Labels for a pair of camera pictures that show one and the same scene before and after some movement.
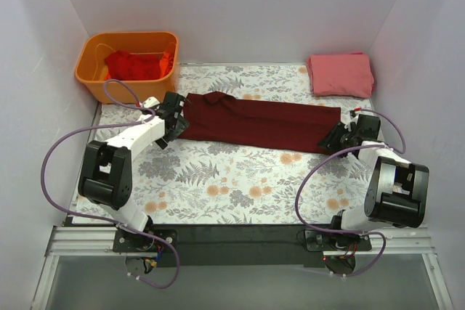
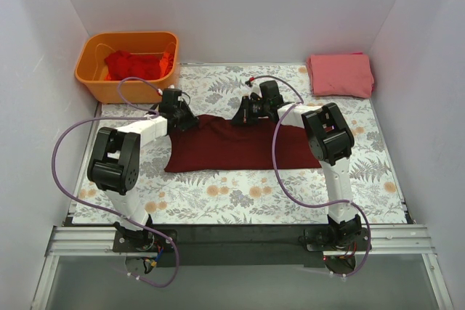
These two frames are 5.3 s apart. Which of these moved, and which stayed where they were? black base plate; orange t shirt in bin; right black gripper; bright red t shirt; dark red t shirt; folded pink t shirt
Moved: dark red t shirt; right black gripper
Stayed: black base plate; orange t shirt in bin; folded pink t shirt; bright red t shirt
